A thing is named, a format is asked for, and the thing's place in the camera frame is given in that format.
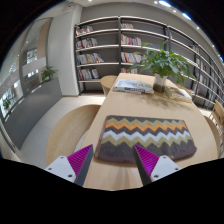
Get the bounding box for zigzag striped grey towel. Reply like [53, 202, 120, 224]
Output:
[94, 114, 198, 164]

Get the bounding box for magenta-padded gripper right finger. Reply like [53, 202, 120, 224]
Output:
[133, 145, 182, 186]

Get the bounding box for yellow cover book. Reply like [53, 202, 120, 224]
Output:
[165, 85, 193, 103]

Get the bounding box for green plant in glass vase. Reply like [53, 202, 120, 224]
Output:
[129, 39, 198, 94]

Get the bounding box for white cover book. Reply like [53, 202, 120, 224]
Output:
[112, 78, 155, 95]

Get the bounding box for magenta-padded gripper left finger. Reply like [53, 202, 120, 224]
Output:
[44, 144, 95, 187]

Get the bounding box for ceiling spot lights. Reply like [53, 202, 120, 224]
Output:
[153, 0, 202, 31]

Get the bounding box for curved-back wooden chair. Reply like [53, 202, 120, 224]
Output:
[45, 104, 101, 166]
[203, 114, 222, 158]
[100, 75, 118, 97]

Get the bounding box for small potted green plant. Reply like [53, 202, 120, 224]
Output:
[40, 65, 58, 83]

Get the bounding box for grey low counter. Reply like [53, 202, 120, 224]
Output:
[3, 77, 64, 151]

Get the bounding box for slatted wooden chair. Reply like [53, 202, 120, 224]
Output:
[212, 99, 224, 134]

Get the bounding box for dark metal bookshelf unit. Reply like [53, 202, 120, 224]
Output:
[73, 14, 224, 111]

